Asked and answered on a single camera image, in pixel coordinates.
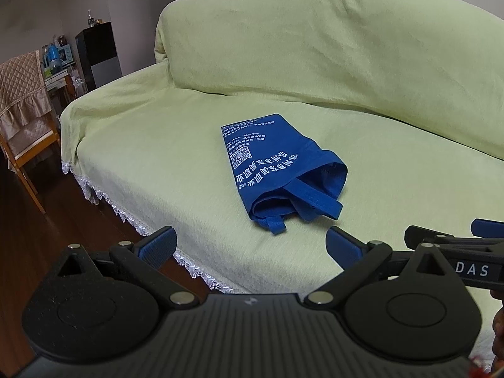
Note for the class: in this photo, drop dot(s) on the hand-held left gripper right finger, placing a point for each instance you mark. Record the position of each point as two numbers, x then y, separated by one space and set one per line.
343 246

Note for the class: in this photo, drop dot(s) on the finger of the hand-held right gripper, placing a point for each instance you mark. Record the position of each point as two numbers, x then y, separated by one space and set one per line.
488 228
464 244

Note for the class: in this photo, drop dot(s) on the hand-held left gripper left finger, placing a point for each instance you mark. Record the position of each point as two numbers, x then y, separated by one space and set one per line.
157 244

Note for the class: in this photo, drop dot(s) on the blue shopping bag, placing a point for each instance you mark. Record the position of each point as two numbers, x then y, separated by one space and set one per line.
267 165

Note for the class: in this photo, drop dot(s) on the person's right hand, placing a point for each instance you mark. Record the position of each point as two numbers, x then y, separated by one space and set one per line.
499 334

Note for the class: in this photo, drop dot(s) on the wooden chair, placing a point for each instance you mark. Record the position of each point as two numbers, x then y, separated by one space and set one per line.
35 149

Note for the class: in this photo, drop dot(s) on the white side table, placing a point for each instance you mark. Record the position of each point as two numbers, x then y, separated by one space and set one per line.
59 82

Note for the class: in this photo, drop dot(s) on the green sofa cover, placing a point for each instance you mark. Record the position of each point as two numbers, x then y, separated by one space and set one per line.
315 47

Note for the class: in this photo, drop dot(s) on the black and white cabinet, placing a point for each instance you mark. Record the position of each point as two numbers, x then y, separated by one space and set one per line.
94 47

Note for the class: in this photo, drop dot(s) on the light blue kitchen appliance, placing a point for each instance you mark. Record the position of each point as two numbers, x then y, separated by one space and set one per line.
66 54

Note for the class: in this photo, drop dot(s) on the quilted beige chair cover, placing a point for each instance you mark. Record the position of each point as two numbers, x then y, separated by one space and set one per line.
19 82

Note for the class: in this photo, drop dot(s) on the clear bottle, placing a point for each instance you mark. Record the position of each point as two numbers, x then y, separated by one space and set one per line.
91 19

